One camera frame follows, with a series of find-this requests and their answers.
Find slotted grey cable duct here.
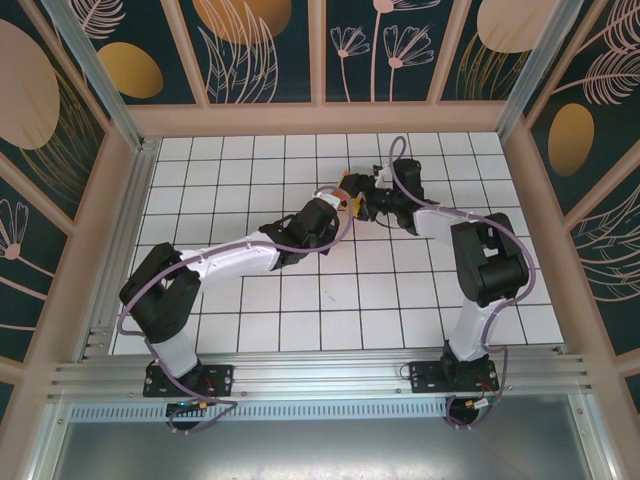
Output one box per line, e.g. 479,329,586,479
68,403,454,422

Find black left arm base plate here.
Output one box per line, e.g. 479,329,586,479
143,363,236,399

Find aluminium side rail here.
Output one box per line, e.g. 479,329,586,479
74,138,162,362

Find grey metal sheet shelf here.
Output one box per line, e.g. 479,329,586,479
27,392,619,480

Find aluminium frame post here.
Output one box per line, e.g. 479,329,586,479
39,0,147,151
494,0,576,139

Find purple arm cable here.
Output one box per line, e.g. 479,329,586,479
389,135,539,432
117,184,354,436

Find aluminium mounting rail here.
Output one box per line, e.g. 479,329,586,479
46,347,599,404

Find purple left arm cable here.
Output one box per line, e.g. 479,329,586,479
117,184,354,436

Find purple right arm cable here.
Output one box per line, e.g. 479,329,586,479
389,135,539,432

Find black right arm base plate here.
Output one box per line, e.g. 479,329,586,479
408,359,499,395

